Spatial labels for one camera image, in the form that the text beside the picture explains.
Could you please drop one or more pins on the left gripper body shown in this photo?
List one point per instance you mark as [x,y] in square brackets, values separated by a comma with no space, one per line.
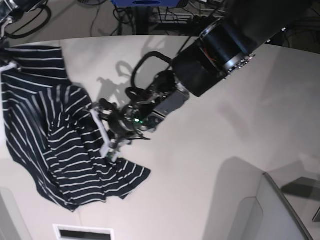
[147,108]

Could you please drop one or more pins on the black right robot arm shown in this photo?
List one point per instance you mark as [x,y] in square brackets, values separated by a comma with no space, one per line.
[12,11]

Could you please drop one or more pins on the white power strip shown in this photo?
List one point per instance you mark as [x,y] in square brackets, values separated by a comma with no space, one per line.
[168,18]

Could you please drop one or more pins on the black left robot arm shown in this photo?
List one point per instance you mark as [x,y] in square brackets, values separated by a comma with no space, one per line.
[223,45]

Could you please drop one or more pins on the blue bin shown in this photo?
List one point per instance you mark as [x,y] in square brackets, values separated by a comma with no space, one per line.
[145,3]

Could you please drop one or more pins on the black table leg post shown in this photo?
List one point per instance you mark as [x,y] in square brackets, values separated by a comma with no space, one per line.
[142,17]

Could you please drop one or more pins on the navy white striped t-shirt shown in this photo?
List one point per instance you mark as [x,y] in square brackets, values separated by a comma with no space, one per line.
[51,133]

